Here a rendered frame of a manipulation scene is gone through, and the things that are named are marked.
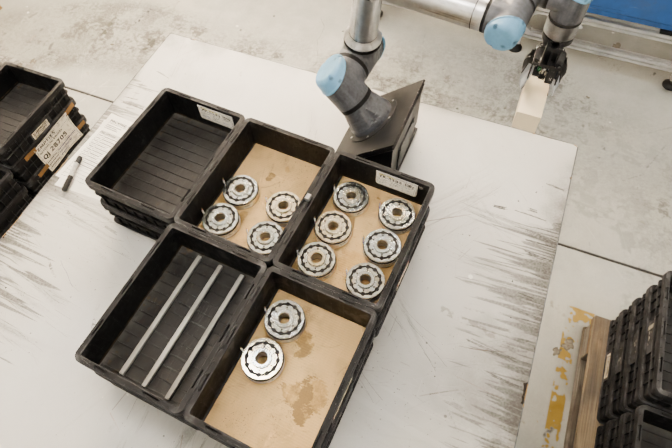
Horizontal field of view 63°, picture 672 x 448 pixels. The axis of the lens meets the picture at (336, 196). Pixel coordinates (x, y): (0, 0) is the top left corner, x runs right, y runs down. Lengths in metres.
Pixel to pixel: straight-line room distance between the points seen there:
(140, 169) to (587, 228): 1.92
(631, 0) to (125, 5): 2.84
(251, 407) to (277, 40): 2.36
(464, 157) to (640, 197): 1.23
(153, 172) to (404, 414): 1.00
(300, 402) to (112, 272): 0.72
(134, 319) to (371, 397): 0.64
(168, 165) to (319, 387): 0.81
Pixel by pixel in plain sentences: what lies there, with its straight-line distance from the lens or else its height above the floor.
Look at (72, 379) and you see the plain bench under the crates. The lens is 1.68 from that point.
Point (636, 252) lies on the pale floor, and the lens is 2.73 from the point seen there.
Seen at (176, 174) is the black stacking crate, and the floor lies 0.83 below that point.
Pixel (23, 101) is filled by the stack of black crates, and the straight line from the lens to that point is 2.66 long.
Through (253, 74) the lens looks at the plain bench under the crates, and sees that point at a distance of 2.12.
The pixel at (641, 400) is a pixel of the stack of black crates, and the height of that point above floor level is 0.48.
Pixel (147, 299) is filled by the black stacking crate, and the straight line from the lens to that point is 1.54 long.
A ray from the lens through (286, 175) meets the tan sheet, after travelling 1.64.
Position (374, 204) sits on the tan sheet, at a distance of 1.57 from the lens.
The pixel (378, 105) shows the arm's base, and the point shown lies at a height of 0.91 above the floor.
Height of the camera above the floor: 2.17
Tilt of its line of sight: 57 degrees down
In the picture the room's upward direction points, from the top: 3 degrees counter-clockwise
